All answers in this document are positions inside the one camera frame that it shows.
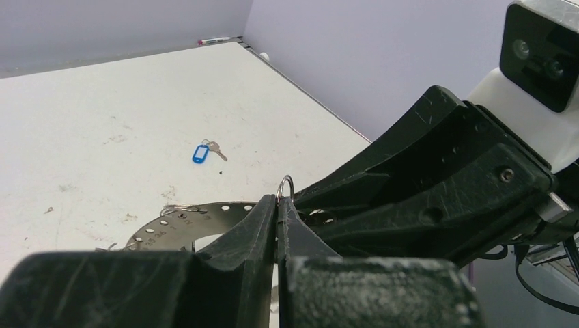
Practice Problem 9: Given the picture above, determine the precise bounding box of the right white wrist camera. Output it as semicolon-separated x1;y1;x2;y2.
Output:
467;1;578;173

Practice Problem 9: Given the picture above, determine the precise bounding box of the key with blue tag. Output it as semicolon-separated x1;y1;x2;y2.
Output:
191;139;228;164

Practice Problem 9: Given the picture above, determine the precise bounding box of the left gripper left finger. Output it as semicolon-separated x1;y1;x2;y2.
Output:
1;195;277;327

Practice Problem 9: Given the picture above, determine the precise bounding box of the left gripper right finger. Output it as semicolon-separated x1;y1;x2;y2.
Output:
278;197;484;327

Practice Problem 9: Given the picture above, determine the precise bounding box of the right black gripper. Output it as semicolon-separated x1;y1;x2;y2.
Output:
294;85;578;266

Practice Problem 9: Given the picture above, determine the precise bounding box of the marker pen at wall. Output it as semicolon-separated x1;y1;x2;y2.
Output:
198;37;231;46

